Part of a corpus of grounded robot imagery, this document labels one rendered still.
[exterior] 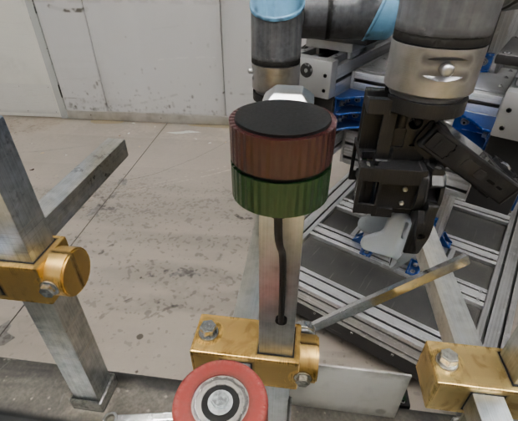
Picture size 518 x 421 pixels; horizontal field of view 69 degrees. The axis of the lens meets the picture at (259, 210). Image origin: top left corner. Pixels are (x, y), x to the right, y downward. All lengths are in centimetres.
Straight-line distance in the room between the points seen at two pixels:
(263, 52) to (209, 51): 246
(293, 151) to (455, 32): 18
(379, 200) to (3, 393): 57
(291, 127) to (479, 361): 35
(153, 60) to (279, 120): 299
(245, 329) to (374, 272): 110
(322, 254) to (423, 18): 126
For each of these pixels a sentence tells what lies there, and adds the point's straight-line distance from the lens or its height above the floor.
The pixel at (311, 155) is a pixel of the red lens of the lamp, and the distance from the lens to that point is 20.
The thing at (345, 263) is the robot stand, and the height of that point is 21.
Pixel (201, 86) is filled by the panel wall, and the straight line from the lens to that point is 312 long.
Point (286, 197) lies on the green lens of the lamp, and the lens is 20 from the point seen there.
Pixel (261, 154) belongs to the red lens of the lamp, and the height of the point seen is 113.
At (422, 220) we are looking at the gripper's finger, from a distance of 40.
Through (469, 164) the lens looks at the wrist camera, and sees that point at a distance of 40.
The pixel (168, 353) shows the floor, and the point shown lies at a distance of 150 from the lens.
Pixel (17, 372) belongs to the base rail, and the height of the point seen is 70.
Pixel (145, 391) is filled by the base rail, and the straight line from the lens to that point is 61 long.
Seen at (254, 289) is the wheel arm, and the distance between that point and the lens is 48.
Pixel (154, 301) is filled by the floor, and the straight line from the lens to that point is 167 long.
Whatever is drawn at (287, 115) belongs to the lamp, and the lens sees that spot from 21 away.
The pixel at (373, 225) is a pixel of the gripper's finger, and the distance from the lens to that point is 47.
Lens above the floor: 122
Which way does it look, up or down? 35 degrees down
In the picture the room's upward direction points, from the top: straight up
